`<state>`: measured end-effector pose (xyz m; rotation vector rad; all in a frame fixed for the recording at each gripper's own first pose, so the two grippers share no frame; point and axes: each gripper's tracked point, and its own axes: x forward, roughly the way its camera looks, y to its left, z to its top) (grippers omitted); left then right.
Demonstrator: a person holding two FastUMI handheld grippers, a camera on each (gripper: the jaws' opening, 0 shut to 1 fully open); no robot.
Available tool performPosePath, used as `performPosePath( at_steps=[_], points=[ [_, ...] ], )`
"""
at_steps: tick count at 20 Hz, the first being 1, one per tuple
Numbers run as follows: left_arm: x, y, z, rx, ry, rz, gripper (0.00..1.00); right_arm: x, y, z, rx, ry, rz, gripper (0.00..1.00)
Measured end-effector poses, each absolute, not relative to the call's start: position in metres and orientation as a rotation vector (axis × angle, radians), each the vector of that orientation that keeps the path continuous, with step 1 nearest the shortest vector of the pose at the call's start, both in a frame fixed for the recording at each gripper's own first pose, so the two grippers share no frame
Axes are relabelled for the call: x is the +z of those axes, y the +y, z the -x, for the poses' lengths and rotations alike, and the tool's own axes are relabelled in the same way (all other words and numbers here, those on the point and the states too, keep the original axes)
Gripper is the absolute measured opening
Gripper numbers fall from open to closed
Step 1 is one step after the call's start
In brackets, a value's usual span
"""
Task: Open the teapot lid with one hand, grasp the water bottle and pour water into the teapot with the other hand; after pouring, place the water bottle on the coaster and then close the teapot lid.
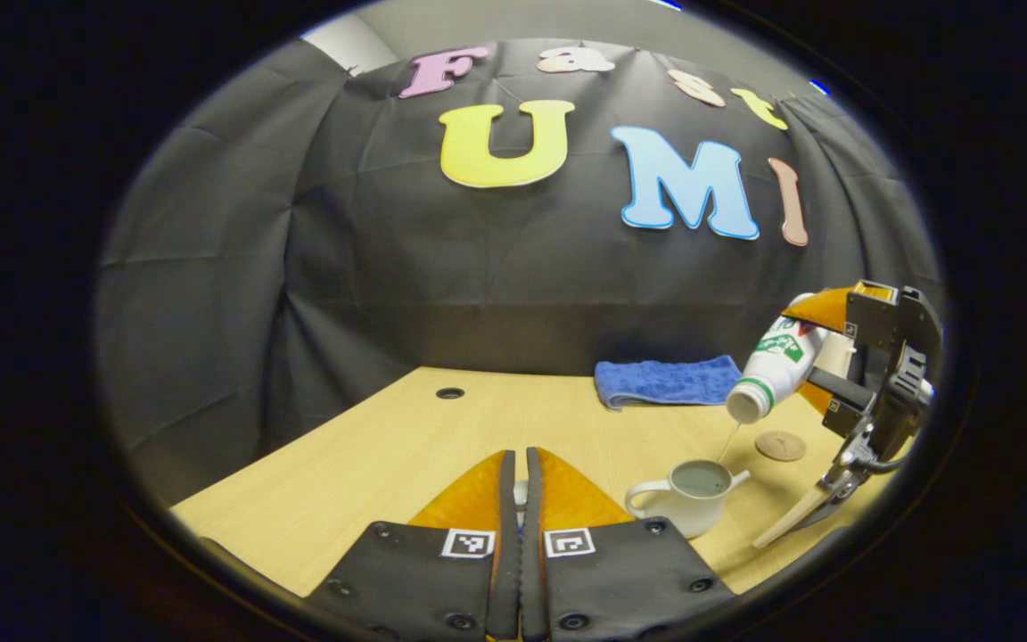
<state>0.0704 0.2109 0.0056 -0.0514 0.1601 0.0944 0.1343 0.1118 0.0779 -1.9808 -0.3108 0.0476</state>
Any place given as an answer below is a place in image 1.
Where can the white teacup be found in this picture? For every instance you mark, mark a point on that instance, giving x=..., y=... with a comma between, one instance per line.
x=687, y=513

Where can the black backdrop cloth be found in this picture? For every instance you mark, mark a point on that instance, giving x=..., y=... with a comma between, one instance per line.
x=433, y=294

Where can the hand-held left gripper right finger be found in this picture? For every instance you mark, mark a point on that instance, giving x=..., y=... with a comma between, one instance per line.
x=533, y=580

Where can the white water bottle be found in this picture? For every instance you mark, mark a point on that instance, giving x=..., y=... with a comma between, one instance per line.
x=772, y=366

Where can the round wooden coaster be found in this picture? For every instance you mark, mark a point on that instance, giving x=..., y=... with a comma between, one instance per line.
x=781, y=446

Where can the black table grommet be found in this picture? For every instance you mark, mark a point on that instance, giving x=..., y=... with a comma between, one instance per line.
x=450, y=392

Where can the blue towel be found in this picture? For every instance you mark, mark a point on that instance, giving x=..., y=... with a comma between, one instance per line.
x=665, y=382

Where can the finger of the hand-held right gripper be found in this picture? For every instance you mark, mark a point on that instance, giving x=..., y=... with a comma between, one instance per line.
x=839, y=388
x=870, y=312

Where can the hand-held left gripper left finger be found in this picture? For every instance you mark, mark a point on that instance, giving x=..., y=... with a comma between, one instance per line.
x=505, y=588

